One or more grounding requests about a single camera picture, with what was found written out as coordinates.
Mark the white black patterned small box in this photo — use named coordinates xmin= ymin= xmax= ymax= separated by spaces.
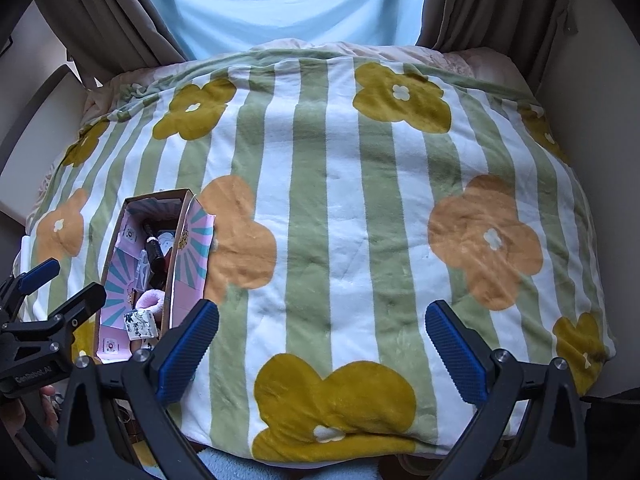
xmin=124 ymin=309 xmax=158 ymax=341

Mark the clear dental floss box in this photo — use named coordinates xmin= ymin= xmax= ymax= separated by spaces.
xmin=136 ymin=231 xmax=175 ymax=290

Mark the black cylindrical tube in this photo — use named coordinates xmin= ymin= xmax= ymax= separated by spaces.
xmin=141 ymin=221 xmax=166 ymax=289

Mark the person's left hand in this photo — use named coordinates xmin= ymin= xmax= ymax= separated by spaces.
xmin=1 ymin=385 xmax=58 ymax=440

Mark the pink fluffy scrunchie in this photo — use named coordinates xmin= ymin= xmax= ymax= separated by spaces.
xmin=136 ymin=289 xmax=165 ymax=318

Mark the open cardboard box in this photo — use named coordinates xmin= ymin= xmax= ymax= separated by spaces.
xmin=94 ymin=188 xmax=215 ymax=364

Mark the white headboard panel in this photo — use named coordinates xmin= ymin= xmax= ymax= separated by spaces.
xmin=1 ymin=65 xmax=88 ymax=226

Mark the floral striped green blanket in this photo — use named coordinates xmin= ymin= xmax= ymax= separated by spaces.
xmin=20 ymin=48 xmax=615 ymax=464

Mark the light blue sheer curtain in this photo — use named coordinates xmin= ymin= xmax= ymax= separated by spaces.
xmin=151 ymin=0 xmax=424 ymax=58

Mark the brown drape curtain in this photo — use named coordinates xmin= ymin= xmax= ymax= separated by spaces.
xmin=36 ymin=0 xmax=570 ymax=89

